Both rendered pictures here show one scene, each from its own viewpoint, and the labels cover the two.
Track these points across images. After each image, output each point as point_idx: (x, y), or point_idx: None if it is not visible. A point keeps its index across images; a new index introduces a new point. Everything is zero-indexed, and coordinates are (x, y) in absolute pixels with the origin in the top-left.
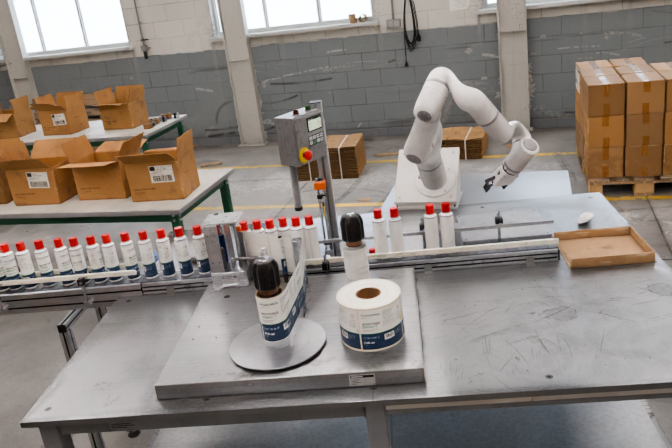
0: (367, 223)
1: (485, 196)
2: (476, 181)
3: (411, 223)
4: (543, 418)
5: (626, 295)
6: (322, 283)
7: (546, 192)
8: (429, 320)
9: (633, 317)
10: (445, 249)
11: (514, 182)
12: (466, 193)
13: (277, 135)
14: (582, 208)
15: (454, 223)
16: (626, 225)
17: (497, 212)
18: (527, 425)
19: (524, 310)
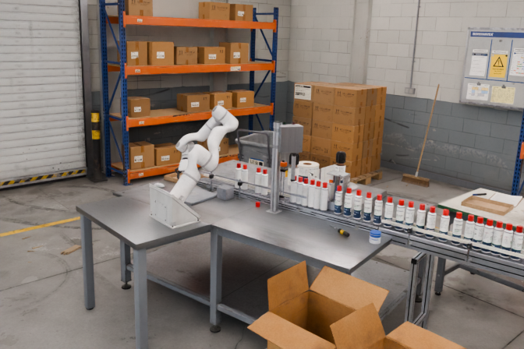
0: (228, 220)
1: (148, 209)
2: (122, 219)
3: (212, 212)
4: (223, 247)
5: (216, 172)
6: None
7: (125, 200)
8: None
9: (228, 170)
10: None
11: (114, 210)
12: (149, 215)
13: (302, 135)
14: (142, 190)
15: (218, 187)
16: (154, 181)
17: (211, 172)
18: (231, 248)
19: (249, 178)
